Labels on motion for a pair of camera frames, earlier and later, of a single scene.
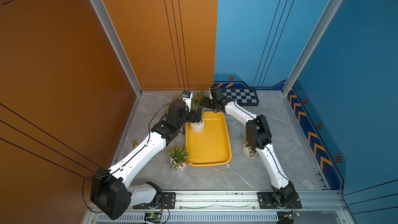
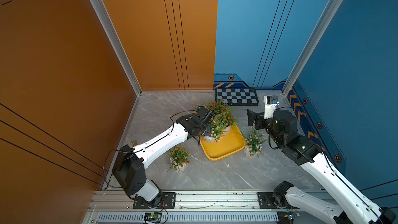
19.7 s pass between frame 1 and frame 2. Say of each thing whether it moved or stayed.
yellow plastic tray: moved
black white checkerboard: stayed
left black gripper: moved
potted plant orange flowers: moved
